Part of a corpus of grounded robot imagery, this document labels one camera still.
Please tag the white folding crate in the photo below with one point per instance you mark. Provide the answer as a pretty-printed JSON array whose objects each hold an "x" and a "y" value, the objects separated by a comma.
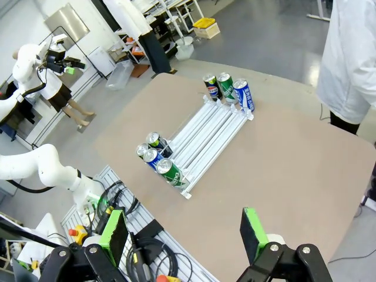
[{"x": 210, "y": 31}]

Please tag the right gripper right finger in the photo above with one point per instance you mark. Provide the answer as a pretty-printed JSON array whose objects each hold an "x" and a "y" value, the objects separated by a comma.
[{"x": 252, "y": 235}]

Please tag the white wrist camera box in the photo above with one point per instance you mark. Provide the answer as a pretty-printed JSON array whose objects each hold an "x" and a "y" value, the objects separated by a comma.
[{"x": 60, "y": 38}]

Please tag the person in white hoodie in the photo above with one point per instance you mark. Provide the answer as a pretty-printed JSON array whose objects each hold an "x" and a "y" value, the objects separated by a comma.
[{"x": 346, "y": 58}]

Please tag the green Chilsung Cider can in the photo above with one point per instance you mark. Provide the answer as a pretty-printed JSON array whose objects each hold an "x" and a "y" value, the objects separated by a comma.
[
  {"x": 171, "y": 176},
  {"x": 227, "y": 89}
]

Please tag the brown cardboard piece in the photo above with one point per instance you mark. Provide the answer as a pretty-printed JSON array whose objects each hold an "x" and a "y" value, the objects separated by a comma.
[{"x": 141, "y": 70}]

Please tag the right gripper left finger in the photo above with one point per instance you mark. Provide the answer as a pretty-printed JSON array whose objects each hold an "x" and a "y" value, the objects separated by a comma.
[{"x": 113, "y": 235}]

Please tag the clear plastic storage bin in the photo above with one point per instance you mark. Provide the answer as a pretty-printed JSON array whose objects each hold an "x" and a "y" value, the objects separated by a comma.
[{"x": 119, "y": 76}]

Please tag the mannequin with black skirt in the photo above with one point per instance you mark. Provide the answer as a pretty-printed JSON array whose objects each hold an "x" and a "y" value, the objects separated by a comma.
[{"x": 58, "y": 94}]

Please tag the yellow emergency stop box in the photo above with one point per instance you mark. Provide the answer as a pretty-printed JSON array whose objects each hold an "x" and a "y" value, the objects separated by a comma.
[
  {"x": 167, "y": 279},
  {"x": 79, "y": 235}
]

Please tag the grey metal wall panel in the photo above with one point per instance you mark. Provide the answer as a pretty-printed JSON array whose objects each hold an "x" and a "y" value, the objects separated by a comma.
[{"x": 67, "y": 22}]

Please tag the man in light loose shirt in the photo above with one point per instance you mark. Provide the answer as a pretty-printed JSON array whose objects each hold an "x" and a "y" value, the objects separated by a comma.
[{"x": 132, "y": 17}]

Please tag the clear plastic container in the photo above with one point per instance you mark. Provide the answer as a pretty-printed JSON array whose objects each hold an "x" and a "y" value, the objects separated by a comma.
[{"x": 184, "y": 50}]

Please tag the white can dispenser rack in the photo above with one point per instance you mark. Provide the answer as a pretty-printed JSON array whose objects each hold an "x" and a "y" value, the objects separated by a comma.
[{"x": 211, "y": 129}]

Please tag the black Pepsi can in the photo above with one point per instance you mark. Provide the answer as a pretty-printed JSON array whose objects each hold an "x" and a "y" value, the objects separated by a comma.
[
  {"x": 213, "y": 89},
  {"x": 154, "y": 139},
  {"x": 142, "y": 149}
]

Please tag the small white cabinet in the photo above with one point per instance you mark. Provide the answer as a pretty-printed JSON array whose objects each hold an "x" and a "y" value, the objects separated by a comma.
[{"x": 101, "y": 60}]

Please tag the blue Pocari Sweat can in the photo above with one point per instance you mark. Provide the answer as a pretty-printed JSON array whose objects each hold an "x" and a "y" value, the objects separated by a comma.
[
  {"x": 245, "y": 98},
  {"x": 152, "y": 157}
]

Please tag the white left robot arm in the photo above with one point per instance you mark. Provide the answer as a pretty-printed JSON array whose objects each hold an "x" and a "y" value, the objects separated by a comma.
[{"x": 50, "y": 167}]

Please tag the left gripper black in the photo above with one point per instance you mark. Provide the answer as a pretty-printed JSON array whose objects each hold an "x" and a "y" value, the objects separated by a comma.
[{"x": 55, "y": 60}]

